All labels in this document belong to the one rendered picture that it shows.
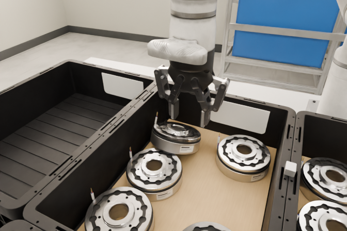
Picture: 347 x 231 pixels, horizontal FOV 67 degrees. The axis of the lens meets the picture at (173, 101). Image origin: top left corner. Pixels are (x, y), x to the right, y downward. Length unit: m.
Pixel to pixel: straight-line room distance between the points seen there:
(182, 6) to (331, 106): 0.52
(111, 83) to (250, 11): 1.73
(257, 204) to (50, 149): 0.43
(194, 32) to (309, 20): 1.93
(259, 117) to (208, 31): 0.25
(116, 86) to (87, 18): 3.43
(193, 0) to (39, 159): 0.44
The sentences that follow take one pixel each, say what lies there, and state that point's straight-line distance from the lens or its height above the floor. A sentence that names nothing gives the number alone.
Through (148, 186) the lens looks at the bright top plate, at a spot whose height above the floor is 0.86.
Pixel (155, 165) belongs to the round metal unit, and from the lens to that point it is 0.51.
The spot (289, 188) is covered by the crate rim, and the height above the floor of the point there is 0.93.
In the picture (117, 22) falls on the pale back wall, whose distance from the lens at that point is 3.82.
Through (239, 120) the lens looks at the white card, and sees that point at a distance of 0.59.
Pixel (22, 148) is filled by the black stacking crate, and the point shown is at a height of 0.83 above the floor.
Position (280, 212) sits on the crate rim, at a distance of 0.38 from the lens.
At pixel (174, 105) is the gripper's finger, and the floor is 0.95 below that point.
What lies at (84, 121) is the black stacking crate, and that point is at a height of 0.83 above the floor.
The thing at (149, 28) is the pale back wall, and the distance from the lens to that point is 3.60.
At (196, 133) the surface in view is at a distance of 0.55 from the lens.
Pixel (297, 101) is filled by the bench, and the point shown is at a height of 0.70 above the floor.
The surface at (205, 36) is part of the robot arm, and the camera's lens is 0.40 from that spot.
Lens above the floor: 1.22
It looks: 32 degrees down
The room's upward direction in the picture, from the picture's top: straight up
